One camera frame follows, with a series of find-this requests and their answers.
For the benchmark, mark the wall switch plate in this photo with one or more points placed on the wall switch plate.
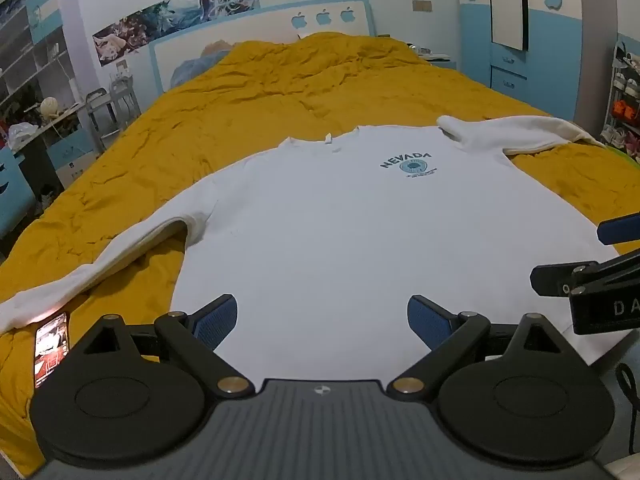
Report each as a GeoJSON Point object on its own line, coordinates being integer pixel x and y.
{"type": "Point", "coordinates": [422, 5]}

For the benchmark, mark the smartphone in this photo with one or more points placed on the smartphone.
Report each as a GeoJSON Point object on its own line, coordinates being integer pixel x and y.
{"type": "Point", "coordinates": [51, 350]}

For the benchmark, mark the nightstand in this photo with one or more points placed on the nightstand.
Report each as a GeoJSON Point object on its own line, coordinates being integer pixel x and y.
{"type": "Point", "coordinates": [440, 60]}

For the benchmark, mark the grey chair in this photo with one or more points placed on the grey chair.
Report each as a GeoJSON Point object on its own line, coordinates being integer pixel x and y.
{"type": "Point", "coordinates": [112, 105]}

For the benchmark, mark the white printed sweatshirt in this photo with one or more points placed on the white printed sweatshirt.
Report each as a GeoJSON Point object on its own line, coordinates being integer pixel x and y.
{"type": "Point", "coordinates": [340, 240]}

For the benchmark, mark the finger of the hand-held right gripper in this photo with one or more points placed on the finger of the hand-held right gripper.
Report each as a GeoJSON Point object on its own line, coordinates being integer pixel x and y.
{"type": "Point", "coordinates": [555, 280]}
{"type": "Point", "coordinates": [620, 230]}

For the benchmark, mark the blue pillow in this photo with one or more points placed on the blue pillow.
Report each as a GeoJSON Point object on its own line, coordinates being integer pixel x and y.
{"type": "Point", "coordinates": [192, 67]}

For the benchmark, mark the dark anime wall poster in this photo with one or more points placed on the dark anime wall poster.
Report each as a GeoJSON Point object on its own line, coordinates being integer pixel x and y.
{"type": "Point", "coordinates": [145, 32]}

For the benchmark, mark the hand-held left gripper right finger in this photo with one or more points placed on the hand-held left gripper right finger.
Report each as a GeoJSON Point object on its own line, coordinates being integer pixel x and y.
{"type": "Point", "coordinates": [426, 321]}

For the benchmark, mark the blue desk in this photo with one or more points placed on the blue desk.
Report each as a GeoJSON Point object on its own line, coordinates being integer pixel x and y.
{"type": "Point", "coordinates": [30, 170]}

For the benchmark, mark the wardrobe mirror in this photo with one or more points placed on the wardrobe mirror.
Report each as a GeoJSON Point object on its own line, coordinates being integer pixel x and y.
{"type": "Point", "coordinates": [507, 2]}

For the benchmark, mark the white ball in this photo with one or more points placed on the white ball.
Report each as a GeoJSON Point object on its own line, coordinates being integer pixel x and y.
{"type": "Point", "coordinates": [49, 107]}

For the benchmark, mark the yellow blanket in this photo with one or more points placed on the yellow blanket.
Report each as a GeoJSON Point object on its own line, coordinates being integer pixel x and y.
{"type": "Point", "coordinates": [240, 105]}

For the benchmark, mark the white plastic bag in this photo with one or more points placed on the white plastic bag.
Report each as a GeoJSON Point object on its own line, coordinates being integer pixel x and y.
{"type": "Point", "coordinates": [21, 134]}

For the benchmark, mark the grey bookshelf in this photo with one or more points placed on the grey bookshelf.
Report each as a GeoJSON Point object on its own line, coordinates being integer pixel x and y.
{"type": "Point", "coordinates": [30, 55]}

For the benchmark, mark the blue and white wardrobe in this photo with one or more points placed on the blue and white wardrobe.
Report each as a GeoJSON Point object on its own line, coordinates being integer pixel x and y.
{"type": "Point", "coordinates": [555, 55]}

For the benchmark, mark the white and blue headboard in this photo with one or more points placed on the white and blue headboard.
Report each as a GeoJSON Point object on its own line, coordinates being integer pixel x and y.
{"type": "Point", "coordinates": [260, 25]}

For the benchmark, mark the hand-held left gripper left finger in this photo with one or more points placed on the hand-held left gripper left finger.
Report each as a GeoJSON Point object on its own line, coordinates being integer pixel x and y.
{"type": "Point", "coordinates": [216, 321]}

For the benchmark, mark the shoe rack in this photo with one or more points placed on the shoe rack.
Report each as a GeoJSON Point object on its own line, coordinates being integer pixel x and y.
{"type": "Point", "coordinates": [622, 105]}

